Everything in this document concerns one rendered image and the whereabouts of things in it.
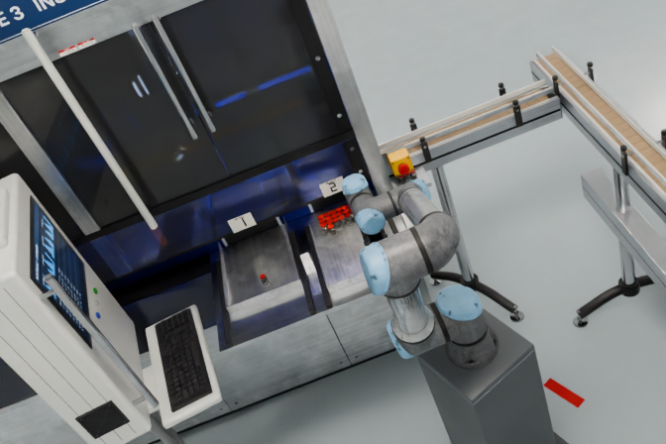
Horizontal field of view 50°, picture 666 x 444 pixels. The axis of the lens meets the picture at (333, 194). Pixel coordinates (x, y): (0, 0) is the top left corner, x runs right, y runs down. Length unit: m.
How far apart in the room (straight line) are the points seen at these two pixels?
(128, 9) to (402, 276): 1.07
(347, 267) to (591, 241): 1.44
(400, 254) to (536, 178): 2.28
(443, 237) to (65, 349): 1.07
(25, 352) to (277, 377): 1.30
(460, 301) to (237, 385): 1.38
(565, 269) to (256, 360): 1.42
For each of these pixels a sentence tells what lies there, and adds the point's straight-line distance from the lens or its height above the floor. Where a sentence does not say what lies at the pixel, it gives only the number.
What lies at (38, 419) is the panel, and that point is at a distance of 3.23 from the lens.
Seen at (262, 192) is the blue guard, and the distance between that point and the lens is 2.46.
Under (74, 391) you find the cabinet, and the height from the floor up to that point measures 1.10.
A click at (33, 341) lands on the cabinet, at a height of 1.33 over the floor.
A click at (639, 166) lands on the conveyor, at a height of 0.93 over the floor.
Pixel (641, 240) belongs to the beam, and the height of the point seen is 0.55.
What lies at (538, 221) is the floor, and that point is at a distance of 3.61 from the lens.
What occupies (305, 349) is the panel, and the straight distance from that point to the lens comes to 3.02.
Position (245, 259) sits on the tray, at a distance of 2.60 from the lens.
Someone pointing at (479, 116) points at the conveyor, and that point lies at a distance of 2.68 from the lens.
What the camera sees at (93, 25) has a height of 1.85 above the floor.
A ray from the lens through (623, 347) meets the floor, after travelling 3.12.
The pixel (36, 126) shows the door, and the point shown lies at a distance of 2.33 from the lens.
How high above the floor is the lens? 2.54
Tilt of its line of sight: 38 degrees down
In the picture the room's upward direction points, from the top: 23 degrees counter-clockwise
